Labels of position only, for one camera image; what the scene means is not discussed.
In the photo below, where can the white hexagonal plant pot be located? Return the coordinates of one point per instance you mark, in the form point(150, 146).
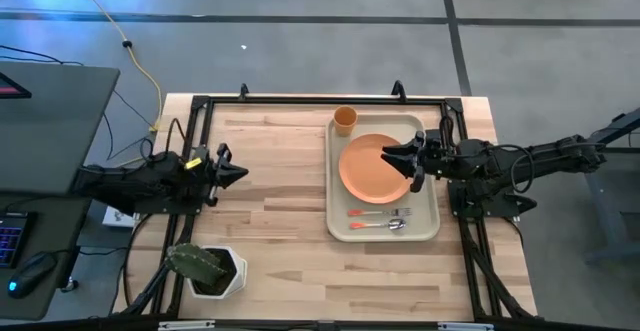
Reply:
point(239, 271)

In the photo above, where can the yellow tape tag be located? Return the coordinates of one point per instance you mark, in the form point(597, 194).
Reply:
point(193, 163)

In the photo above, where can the black computer mouse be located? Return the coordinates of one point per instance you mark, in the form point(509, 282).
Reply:
point(30, 276)

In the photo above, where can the black aluminium table frame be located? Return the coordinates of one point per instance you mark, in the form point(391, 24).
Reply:
point(325, 101)

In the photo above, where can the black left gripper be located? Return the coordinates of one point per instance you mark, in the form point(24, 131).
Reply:
point(209, 176)

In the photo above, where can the black backlit keyboard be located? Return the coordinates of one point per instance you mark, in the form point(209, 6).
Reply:
point(12, 238)

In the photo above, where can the green cactus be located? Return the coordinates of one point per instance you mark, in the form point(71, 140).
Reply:
point(192, 263)

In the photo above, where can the grey desk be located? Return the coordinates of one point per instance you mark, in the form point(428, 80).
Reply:
point(55, 131)

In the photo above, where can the black clamp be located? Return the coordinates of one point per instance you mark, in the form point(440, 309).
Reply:
point(244, 91)
point(399, 91)

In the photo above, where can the dark laptop screen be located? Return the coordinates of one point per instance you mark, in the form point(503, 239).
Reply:
point(10, 87)

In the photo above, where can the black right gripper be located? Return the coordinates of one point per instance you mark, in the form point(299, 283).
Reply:
point(437, 158)

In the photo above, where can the small white box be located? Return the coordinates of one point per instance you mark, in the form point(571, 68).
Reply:
point(117, 217)

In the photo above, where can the orange plastic cup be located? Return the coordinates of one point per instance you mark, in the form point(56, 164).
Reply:
point(345, 121)

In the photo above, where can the beige plastic tray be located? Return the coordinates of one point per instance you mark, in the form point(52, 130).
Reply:
point(425, 221)

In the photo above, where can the orange plastic plate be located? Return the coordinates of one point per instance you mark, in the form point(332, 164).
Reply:
point(365, 176)

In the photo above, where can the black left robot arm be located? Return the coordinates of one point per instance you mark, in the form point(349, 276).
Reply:
point(130, 183)

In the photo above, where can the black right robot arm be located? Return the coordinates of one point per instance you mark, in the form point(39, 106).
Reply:
point(525, 163)

